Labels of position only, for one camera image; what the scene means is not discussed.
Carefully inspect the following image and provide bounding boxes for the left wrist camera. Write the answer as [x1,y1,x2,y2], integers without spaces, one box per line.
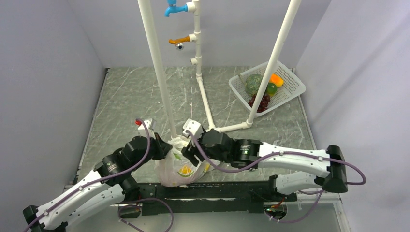
[135,118,156,138]

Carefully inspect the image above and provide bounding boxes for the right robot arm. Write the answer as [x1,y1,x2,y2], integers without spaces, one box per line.
[182,130,348,201]

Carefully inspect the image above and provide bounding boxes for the green fake melon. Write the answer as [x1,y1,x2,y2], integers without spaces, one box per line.
[244,74,263,97]

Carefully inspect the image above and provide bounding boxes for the purple fake grapes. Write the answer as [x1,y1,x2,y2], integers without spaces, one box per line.
[248,93,270,113]

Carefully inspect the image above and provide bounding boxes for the white printed plastic bag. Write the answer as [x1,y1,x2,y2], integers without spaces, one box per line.
[154,135,214,187]

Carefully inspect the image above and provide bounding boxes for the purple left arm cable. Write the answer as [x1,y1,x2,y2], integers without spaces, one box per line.
[22,118,175,232]

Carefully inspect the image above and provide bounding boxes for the white pvc pipe frame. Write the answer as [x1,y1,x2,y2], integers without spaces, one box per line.
[138,0,301,137]

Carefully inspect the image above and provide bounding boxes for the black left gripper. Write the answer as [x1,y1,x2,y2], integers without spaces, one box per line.
[131,132,173,171]

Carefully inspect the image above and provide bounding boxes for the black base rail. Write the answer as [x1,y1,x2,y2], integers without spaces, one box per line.
[122,181,297,213]

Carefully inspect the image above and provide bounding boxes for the orange tap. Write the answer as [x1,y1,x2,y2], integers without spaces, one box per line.
[168,36,190,45]

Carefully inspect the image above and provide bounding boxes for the orange fake fruit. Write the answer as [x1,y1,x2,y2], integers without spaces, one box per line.
[269,74,284,87]

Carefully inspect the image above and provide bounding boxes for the green fake lime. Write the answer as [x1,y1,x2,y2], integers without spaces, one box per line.
[265,82,278,96]

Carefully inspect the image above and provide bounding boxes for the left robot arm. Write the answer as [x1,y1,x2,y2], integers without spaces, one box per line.
[23,133,173,232]

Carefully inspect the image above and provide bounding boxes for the white plastic basket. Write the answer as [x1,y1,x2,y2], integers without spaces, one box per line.
[229,62,306,117]

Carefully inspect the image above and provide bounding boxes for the blue tap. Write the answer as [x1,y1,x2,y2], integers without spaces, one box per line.
[164,0,188,17]

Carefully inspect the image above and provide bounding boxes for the silver metal ball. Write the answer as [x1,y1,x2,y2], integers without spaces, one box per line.
[175,43,184,51]

